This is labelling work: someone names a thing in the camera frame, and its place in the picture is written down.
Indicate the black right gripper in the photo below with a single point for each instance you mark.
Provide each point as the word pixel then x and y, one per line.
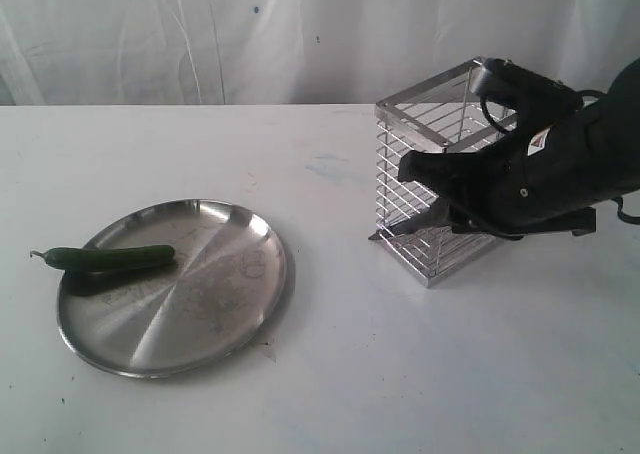
pixel 548 185

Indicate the green cucumber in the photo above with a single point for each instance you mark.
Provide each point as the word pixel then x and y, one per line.
pixel 106 260

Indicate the black handled knife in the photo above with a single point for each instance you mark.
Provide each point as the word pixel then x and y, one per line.
pixel 437 215

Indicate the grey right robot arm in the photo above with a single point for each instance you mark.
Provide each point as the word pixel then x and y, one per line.
pixel 623 93

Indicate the round steel plate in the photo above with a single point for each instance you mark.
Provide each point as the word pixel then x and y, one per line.
pixel 230 275

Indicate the white backdrop curtain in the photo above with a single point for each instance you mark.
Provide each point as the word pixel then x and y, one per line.
pixel 72 52

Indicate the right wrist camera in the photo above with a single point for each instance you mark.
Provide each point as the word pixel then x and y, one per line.
pixel 533 97

